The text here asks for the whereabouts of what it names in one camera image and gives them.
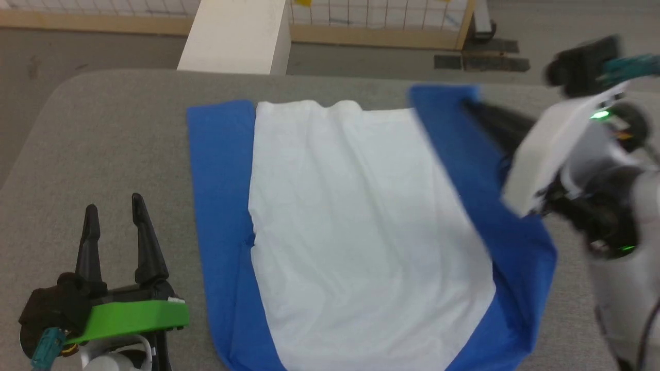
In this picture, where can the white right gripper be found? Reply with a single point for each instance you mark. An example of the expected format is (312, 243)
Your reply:
(546, 154)

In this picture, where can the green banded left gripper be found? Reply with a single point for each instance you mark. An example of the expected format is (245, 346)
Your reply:
(134, 315)

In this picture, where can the white and blue t-shirt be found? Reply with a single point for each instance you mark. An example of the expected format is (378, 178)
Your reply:
(361, 206)

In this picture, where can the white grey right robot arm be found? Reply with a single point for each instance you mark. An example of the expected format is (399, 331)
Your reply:
(629, 288)

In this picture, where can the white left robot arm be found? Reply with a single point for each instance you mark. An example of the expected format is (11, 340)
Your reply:
(116, 358)

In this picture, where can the dark floor mat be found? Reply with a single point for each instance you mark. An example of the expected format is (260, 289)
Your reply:
(482, 62)

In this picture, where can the black panel support foot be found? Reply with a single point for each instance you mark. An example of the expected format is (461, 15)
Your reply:
(484, 28)

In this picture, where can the white rectangular pillar box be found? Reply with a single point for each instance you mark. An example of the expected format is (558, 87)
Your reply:
(237, 36)

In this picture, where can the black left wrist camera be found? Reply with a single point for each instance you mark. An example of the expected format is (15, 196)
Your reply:
(54, 304)

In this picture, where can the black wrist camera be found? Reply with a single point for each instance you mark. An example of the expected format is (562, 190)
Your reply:
(582, 67)
(54, 304)

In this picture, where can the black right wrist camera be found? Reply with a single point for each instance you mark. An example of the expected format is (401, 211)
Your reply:
(582, 67)

